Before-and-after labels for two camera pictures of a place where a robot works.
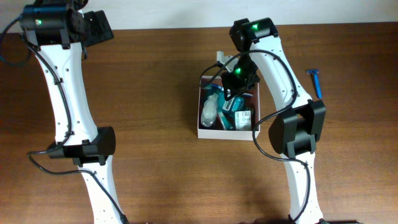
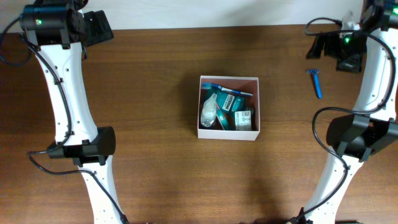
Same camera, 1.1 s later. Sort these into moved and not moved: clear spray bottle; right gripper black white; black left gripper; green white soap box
Moved: right gripper black white
Not moved: black left gripper; clear spray bottle; green white soap box
